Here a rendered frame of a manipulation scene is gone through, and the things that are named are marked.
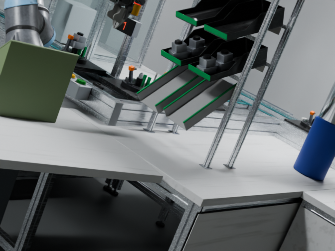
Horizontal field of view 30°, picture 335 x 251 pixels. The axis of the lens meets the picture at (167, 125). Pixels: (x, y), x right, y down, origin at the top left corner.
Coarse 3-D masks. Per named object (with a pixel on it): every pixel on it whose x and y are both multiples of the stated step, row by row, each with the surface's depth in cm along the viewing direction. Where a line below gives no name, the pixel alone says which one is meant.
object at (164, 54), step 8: (192, 32) 250; (200, 32) 253; (208, 32) 255; (184, 40) 249; (208, 40) 257; (216, 40) 242; (224, 40) 245; (168, 48) 246; (208, 48) 241; (168, 56) 241; (192, 56) 245; (200, 56) 241; (176, 64) 238; (184, 64) 237
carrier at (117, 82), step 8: (104, 80) 271; (112, 80) 275; (120, 80) 282; (128, 80) 276; (136, 80) 274; (144, 80) 278; (112, 88) 268; (120, 88) 266; (128, 88) 269; (136, 88) 269; (128, 96) 262; (136, 96) 262
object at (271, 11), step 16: (272, 0) 227; (304, 0) 240; (272, 16) 228; (288, 32) 241; (256, 48) 230; (272, 64) 246; (240, 80) 234; (256, 96) 249; (256, 112) 251; (144, 128) 261; (176, 128) 274; (224, 128) 239; (240, 144) 253; (208, 160) 241
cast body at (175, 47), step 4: (176, 40) 240; (180, 40) 240; (172, 44) 241; (176, 44) 239; (180, 44) 239; (184, 44) 239; (172, 48) 242; (176, 48) 239; (180, 48) 239; (184, 48) 240; (168, 52) 243; (172, 52) 240; (176, 52) 239; (180, 52) 240; (184, 52) 241; (188, 52) 244; (176, 56) 240; (180, 56) 241; (184, 56) 242
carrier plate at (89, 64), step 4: (76, 64) 279; (80, 64) 282; (84, 64) 285; (88, 64) 289; (92, 64) 292; (76, 68) 275; (80, 68) 277; (84, 68) 279; (88, 68) 281; (92, 68) 284; (96, 68) 287; (100, 68) 290; (88, 72) 282; (92, 72) 283; (96, 72) 285; (100, 72) 287; (104, 72) 289
